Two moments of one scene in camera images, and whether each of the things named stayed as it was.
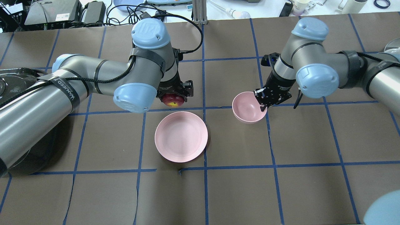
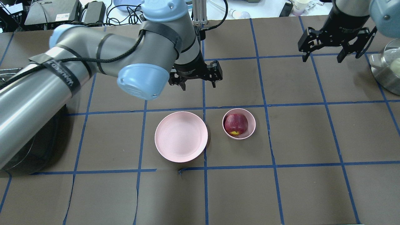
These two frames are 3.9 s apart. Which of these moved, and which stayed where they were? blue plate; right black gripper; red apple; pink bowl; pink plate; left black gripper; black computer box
Moved: left black gripper; pink bowl; right black gripper; red apple
Stayed: blue plate; black computer box; pink plate
